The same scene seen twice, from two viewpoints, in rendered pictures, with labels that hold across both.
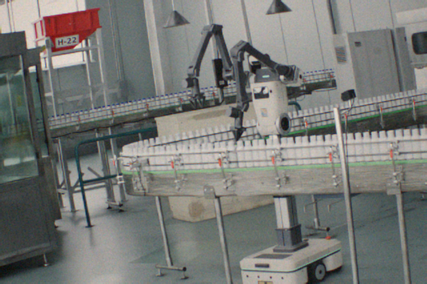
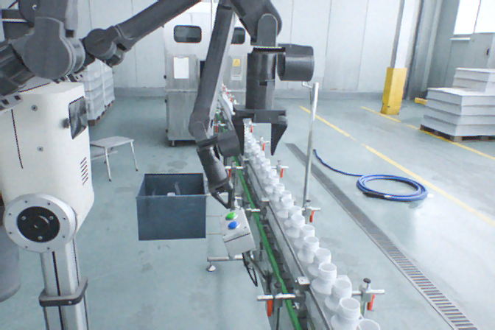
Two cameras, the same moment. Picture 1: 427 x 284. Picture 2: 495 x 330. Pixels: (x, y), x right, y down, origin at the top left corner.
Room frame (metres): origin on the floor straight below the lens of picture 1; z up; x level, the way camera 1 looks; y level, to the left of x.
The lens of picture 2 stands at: (6.71, 0.52, 1.62)
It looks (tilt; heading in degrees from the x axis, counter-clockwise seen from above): 18 degrees down; 217
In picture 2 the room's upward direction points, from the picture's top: 2 degrees clockwise
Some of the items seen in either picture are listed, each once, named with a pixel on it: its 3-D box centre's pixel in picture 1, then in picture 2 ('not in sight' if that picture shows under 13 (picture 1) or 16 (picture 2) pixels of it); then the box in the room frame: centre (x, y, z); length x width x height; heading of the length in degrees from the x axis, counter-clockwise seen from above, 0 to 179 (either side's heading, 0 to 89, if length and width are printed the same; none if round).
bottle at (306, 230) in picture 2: (199, 156); (304, 255); (5.90, 0.13, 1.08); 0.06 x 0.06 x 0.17
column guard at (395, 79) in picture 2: not in sight; (392, 90); (-3.01, -2.25, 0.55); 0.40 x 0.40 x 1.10; 45
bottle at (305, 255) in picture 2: (193, 156); (308, 269); (5.95, 0.16, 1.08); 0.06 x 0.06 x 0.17
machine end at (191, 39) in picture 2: not in sight; (207, 74); (1.82, -3.92, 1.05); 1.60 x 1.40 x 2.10; 45
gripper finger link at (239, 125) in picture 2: (199, 101); (249, 132); (6.09, 0.07, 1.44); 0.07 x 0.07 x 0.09; 45
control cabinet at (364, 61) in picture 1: (369, 97); not in sight; (11.71, -2.20, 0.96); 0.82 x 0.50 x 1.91; 117
